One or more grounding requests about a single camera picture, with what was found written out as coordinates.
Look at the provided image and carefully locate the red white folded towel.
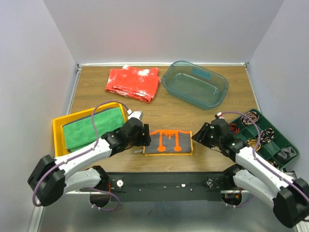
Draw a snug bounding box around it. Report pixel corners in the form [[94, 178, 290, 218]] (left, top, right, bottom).
[[105, 65, 161, 103]]

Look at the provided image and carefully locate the green towel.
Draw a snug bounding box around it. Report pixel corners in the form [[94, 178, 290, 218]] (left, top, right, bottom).
[[62, 107, 128, 150]]

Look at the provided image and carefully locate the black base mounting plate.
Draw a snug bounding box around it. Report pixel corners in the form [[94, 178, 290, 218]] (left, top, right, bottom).
[[79, 166, 252, 203]]

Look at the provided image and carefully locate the orange black rolled sock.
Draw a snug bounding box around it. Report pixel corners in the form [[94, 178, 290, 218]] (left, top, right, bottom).
[[229, 123, 240, 134]]

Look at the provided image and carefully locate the grey rolled sock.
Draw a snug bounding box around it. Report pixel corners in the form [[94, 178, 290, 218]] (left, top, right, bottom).
[[276, 146, 297, 162]]

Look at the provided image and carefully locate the rolled patterned sock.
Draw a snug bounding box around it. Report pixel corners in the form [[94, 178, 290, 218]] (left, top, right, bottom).
[[260, 127, 275, 145], [240, 111, 260, 126]]

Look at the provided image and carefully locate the rolled brown sock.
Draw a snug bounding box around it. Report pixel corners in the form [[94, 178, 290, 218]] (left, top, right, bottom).
[[268, 160, 280, 169]]

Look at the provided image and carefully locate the teal plastic basket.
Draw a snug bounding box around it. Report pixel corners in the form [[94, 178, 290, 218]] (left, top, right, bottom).
[[162, 60, 229, 110]]

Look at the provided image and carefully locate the green divided organizer box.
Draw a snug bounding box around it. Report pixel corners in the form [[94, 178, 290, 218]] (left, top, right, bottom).
[[229, 109, 299, 170]]

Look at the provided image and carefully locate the grey orange towel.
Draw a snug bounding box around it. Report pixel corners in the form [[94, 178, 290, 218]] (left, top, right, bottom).
[[142, 130, 194, 156]]

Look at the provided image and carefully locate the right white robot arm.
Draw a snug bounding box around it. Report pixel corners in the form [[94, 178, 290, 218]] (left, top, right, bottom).
[[192, 118, 309, 228]]

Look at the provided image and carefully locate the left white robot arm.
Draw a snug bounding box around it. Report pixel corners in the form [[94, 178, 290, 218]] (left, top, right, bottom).
[[27, 117, 151, 207]]

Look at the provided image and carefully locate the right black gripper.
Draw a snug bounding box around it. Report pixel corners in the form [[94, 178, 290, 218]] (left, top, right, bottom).
[[191, 121, 222, 148]]

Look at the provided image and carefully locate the yellow rolled sock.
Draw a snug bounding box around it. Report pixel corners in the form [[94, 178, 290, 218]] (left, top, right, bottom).
[[247, 139, 261, 151]]

